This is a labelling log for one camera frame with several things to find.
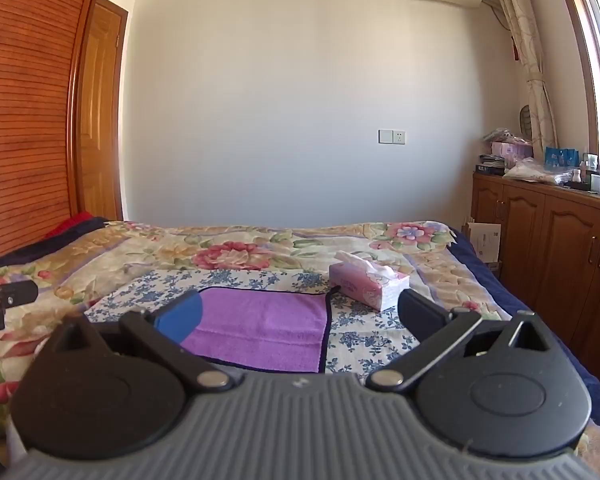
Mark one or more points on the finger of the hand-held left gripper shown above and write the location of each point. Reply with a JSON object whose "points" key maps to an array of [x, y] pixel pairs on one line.
{"points": [[15, 293]]}

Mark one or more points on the patterned beige curtain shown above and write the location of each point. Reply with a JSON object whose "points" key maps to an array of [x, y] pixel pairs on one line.
{"points": [[522, 20]]}

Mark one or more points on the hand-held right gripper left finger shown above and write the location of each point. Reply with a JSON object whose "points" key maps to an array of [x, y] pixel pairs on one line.
{"points": [[180, 317]]}

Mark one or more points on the blue floral white cloth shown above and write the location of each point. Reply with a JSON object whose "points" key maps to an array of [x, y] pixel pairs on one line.
{"points": [[360, 330]]}

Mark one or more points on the stack of dark books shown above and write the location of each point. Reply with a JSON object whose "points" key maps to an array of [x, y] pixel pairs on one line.
{"points": [[490, 166]]}

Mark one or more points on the purple towel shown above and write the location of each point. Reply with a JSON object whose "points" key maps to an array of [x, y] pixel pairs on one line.
{"points": [[260, 320]]}

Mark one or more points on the wooden framed window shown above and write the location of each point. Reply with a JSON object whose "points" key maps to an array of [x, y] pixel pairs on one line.
{"points": [[592, 60]]}

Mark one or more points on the floral quilted blanket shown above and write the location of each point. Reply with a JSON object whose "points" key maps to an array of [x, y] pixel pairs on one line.
{"points": [[130, 250]]}

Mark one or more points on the grey hand fan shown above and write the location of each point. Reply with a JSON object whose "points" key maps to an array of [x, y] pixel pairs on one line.
{"points": [[526, 122]]}

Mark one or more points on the clear plastic bag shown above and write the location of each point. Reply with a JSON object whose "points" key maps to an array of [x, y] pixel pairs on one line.
{"points": [[535, 171]]}

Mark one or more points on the wooden door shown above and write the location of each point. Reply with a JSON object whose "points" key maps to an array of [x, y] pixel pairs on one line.
{"points": [[97, 135]]}

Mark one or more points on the white wall socket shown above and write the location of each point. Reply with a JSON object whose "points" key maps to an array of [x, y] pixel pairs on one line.
{"points": [[392, 137]]}

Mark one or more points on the wooden cabinet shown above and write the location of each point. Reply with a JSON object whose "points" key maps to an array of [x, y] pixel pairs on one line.
{"points": [[555, 240]]}

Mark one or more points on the red cloth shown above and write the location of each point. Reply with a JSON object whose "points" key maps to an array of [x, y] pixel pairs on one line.
{"points": [[75, 221]]}

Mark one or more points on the pink box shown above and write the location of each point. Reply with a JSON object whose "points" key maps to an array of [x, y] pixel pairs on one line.
{"points": [[510, 150]]}

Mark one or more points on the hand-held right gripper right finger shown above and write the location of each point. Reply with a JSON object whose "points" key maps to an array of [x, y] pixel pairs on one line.
{"points": [[420, 315]]}

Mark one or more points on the white cardboard box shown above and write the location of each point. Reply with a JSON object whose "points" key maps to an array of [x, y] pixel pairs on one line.
{"points": [[485, 242]]}

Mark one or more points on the pink tissue pack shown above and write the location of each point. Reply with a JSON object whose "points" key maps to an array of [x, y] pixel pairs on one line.
{"points": [[360, 285]]}

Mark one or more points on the slatted wooden wardrobe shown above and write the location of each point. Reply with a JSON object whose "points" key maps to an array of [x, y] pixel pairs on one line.
{"points": [[25, 110]]}

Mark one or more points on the blue box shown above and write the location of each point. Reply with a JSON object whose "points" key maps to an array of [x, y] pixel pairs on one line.
{"points": [[561, 156]]}

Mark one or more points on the small white bottle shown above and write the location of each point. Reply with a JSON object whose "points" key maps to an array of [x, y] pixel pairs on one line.
{"points": [[577, 178]]}

